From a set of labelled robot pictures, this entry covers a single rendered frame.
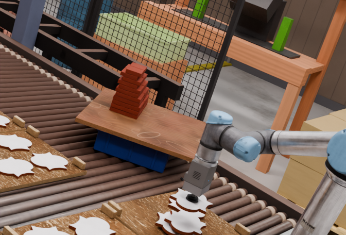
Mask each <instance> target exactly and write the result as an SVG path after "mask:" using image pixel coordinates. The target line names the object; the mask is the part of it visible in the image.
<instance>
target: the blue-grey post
mask: <svg viewBox="0 0 346 235"><path fill-rule="evenodd" d="M45 2H46V0H20V3H19V7H18V11H17V14H16V18H15V22H14V27H13V31H12V35H11V38H12V39H14V40H16V41H18V42H19V43H21V44H23V45H25V46H26V47H28V48H29V49H31V50H33V49H34V45H35V42H36V38H37V34H38V30H39V26H40V22H41V18H42V14H43V10H44V6H45Z"/></svg>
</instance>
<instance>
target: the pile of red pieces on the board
mask: <svg viewBox="0 0 346 235"><path fill-rule="evenodd" d="M146 69H147V67H146V66H143V65H140V64H137V63H134V62H133V63H131V64H128V65H127V66H126V67H125V68H124V69H123V70H122V71H121V73H120V75H122V77H121V78H120V79H119V80H118V82H117V83H119V85H118V86H117V87H116V89H115V91H116V93H115V94H114V96H113V100H112V103H111V106H110V109H109V110H111V111H114V112H116V113H119V114H122V115H125V116H128V117H130V118H133V119H136V120H137V118H138V117H139V116H140V114H141V113H142V111H143V110H144V108H145V107H146V105H147V103H148V99H149V95H148V92H149V88H148V87H147V84H148V81H147V80H145V79H146V78H147V75H148V74H146V73H145V71H146Z"/></svg>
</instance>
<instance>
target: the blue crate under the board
mask: <svg viewBox="0 0 346 235"><path fill-rule="evenodd" d="M93 149H95V150H97V151H100V152H103V153H106V154H108V155H111V156H114V157H117V158H120V159H123V160H126V161H129V162H132V163H134V164H137V165H140V166H143V167H146V168H148V169H151V170H154V171H157V172H160V173H163V172H164V169H165V167H166V165H167V162H168V159H169V157H170V155H169V154H166V153H163V152H160V151H158V150H155V149H152V148H149V147H147V146H143V145H140V144H137V143H135V142H132V141H129V140H126V139H123V138H120V137H118V136H115V135H112V134H109V133H107V132H104V131H101V130H98V134H97V137H96V140H95V144H94V147H93Z"/></svg>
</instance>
